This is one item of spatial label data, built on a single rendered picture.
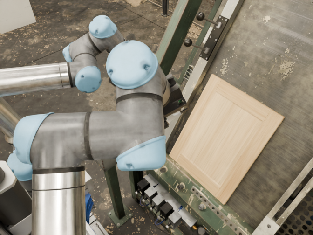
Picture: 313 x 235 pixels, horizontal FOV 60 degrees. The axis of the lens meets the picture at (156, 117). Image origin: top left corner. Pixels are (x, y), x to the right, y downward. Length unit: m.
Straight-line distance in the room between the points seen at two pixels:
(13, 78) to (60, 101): 2.40
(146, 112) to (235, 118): 0.89
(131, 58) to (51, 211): 0.24
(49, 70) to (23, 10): 3.98
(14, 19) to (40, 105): 1.89
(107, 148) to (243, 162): 0.93
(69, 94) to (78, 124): 2.88
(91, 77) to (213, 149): 0.74
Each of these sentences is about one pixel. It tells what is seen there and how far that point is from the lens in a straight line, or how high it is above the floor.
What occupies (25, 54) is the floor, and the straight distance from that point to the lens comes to 4.16.
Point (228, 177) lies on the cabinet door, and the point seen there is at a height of 1.00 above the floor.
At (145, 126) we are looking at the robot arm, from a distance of 0.39.
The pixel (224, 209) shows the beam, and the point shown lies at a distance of 1.34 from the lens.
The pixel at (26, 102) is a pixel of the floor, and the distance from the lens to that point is 3.36.
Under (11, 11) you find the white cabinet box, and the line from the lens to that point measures 4.74.
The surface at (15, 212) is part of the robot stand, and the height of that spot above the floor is 1.43.
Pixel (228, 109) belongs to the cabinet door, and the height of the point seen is 1.22.
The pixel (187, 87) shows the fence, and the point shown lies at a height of 1.22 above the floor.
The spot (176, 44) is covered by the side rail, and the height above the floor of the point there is 1.32.
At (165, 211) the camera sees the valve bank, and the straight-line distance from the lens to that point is 1.45.
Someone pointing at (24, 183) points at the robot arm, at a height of 1.19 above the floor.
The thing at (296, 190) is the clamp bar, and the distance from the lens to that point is 1.21.
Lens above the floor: 2.09
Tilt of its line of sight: 47 degrees down
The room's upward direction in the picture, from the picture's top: straight up
